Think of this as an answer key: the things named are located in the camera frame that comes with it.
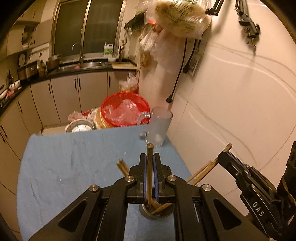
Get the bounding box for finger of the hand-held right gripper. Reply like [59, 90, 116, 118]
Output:
[249, 166, 277, 193]
[218, 151, 255, 193]

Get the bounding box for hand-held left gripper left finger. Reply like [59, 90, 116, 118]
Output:
[29, 153, 147, 241]

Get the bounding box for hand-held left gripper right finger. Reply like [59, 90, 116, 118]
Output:
[153, 152, 269, 241]

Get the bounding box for long wooden chopstick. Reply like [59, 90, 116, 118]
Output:
[190, 143, 233, 186]
[146, 143, 154, 207]

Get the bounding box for bunch of wooden chopsticks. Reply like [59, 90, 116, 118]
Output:
[117, 159, 212, 215]

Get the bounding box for black plastic cup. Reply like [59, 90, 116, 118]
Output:
[139, 201, 174, 219]

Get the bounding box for clear glass mug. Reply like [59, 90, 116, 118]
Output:
[137, 107, 174, 148]

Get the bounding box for blue table cloth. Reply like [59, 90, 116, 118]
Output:
[17, 126, 193, 241]

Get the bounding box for yellow woven basket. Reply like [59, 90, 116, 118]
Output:
[94, 108, 110, 130]

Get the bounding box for metal steamer pot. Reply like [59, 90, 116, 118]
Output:
[65, 119, 95, 134]

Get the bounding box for red plastic basket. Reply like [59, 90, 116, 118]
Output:
[101, 92, 150, 128]

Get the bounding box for pink plastic bag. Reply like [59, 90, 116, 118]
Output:
[68, 111, 84, 122]

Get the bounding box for plastic bag on floor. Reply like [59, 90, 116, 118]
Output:
[118, 72, 139, 93]

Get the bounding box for beige kitchen base cabinets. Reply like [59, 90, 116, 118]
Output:
[0, 70, 139, 234]

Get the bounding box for wooden cutting board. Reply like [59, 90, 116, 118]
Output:
[111, 62, 138, 70]

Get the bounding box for steel sink basin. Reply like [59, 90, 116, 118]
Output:
[58, 61, 105, 70]

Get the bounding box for green detergent bottle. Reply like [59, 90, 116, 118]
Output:
[103, 42, 114, 56]

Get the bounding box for chrome sink faucet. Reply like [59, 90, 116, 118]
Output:
[72, 42, 85, 68]

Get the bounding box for black kitchen countertop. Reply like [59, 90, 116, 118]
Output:
[0, 59, 138, 116]

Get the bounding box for copper pot with lid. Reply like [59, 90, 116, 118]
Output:
[46, 54, 61, 70]

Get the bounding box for plastic bag of flatbread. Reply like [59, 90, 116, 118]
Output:
[144, 0, 212, 39]

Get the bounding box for white dish with red rim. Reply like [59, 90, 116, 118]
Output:
[9, 80, 22, 91]

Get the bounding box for metal rice cooker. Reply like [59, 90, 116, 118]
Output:
[17, 61, 39, 80]

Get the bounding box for dark kitchen window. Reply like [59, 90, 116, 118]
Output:
[51, 0, 127, 59]

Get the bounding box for round kitchen scale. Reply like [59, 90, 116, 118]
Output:
[18, 52, 28, 68]

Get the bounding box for black power cable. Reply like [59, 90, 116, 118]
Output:
[166, 38, 188, 104]

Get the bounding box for wall power outlet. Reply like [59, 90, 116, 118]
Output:
[183, 39, 201, 77]

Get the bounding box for black wall rack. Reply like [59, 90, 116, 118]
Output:
[124, 12, 149, 31]

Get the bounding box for beige upper wall cabinet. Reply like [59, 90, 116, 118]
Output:
[6, 0, 54, 57]

